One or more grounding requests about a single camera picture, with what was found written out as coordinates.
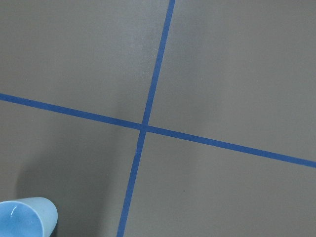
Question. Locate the light blue cup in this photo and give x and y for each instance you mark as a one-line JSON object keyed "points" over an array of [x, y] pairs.
{"points": [[28, 217]]}

